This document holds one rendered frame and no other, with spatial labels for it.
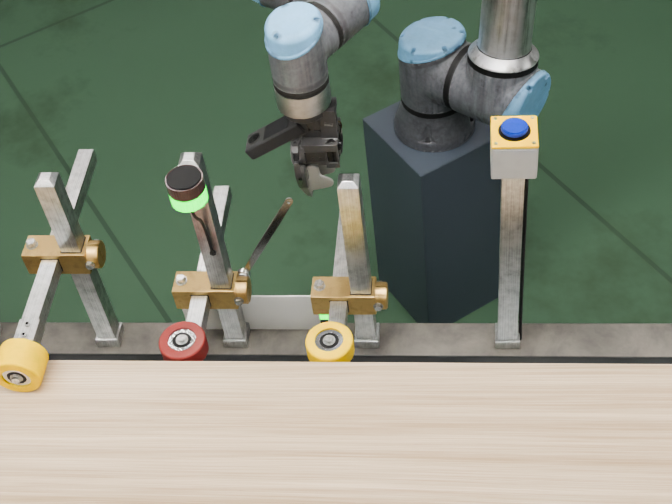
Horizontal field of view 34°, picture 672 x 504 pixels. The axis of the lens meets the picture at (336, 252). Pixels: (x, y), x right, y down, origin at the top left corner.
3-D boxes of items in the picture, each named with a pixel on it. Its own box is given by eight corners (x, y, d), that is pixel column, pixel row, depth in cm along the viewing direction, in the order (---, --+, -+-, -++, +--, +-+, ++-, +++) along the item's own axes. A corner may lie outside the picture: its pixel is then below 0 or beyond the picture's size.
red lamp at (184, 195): (171, 174, 174) (168, 164, 173) (208, 174, 174) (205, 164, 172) (164, 201, 170) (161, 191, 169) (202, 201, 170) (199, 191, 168)
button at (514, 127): (500, 124, 166) (500, 116, 165) (527, 124, 166) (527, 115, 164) (501, 142, 164) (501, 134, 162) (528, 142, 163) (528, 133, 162)
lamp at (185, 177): (195, 254, 189) (169, 163, 173) (227, 253, 188) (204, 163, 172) (190, 279, 185) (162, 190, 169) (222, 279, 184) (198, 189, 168)
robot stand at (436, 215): (378, 279, 307) (362, 118, 263) (451, 240, 314) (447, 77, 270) (429, 336, 292) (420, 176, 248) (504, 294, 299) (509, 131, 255)
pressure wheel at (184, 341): (176, 358, 195) (162, 318, 187) (219, 358, 194) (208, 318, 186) (168, 395, 190) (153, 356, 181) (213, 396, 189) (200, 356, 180)
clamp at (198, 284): (181, 288, 203) (175, 270, 199) (252, 288, 201) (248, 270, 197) (176, 312, 199) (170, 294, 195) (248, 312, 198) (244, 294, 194)
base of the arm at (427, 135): (379, 119, 262) (376, 87, 254) (444, 88, 267) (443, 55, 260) (424, 163, 250) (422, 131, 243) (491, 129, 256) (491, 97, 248)
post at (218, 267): (230, 331, 210) (179, 148, 175) (247, 331, 210) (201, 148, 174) (227, 345, 208) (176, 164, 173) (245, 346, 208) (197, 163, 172)
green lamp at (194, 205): (174, 185, 176) (171, 176, 175) (211, 185, 176) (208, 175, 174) (168, 212, 172) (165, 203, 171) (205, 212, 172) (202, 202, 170)
